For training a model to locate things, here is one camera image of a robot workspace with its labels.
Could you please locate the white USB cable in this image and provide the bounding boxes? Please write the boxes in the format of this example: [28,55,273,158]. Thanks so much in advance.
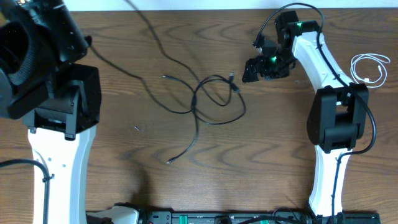
[350,53,391,89]

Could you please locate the thin black cable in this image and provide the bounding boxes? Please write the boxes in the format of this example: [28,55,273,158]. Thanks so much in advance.
[88,0,203,114]

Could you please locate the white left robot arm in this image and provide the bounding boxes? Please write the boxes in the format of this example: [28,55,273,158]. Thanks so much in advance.
[1,1,139,223]

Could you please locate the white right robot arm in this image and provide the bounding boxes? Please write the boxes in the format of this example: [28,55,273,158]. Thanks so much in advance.
[242,8,376,223]

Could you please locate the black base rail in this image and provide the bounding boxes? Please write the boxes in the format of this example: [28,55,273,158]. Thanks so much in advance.
[136,208,381,224]

